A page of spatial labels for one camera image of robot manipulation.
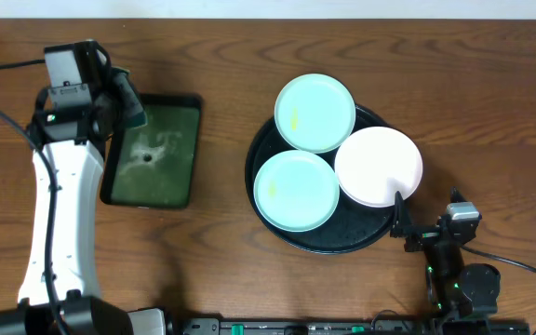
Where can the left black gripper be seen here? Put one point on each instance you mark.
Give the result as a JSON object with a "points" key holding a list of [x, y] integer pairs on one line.
{"points": [[126, 100]]}

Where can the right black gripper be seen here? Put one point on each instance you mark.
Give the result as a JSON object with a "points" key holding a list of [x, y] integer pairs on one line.
{"points": [[422, 234]]}

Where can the light green plate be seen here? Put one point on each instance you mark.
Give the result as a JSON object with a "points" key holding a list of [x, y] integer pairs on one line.
{"points": [[296, 191], [314, 113]]}

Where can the green yellow sponge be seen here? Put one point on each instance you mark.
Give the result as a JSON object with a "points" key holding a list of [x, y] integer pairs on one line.
{"points": [[132, 109]]}

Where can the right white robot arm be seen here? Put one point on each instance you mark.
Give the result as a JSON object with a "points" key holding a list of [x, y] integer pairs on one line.
{"points": [[460, 290]]}

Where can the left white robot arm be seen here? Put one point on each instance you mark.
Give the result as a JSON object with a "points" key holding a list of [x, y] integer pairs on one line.
{"points": [[60, 292]]}

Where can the round black serving tray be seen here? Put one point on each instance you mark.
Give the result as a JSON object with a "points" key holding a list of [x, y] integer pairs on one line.
{"points": [[351, 227]]}

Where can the black rectangular water tray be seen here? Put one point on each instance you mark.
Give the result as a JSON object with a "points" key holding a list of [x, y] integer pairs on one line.
{"points": [[152, 166]]}

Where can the white plate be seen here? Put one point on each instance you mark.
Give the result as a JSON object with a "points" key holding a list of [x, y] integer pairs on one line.
{"points": [[376, 163]]}

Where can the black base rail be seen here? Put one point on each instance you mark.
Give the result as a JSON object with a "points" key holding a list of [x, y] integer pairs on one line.
{"points": [[213, 326]]}

